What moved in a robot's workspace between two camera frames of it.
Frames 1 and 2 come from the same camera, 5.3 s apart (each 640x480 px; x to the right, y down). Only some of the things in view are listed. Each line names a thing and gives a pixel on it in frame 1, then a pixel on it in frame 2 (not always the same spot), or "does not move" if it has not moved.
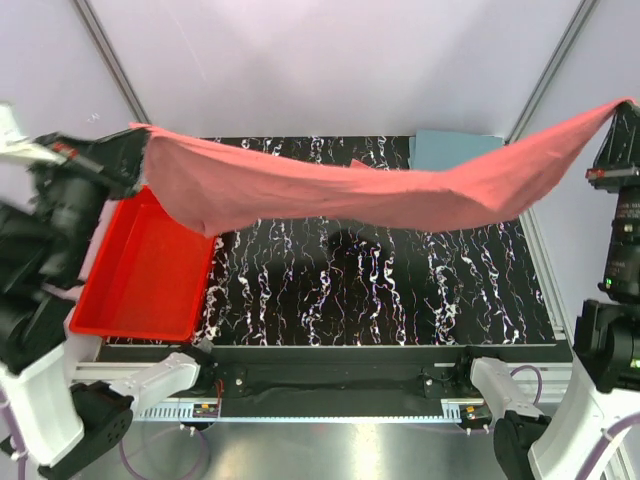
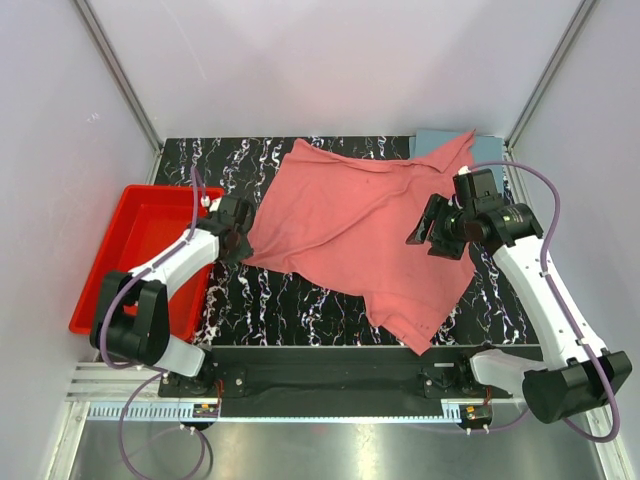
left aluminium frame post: [113, 61] does not move
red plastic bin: [148, 275] does not move
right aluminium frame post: [582, 12] does not move
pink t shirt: [212, 187] to [342, 222]
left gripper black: [116, 159] to [244, 252]
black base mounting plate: [361, 373] does not move
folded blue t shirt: [440, 150] does not move
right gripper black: [618, 158] to [440, 246]
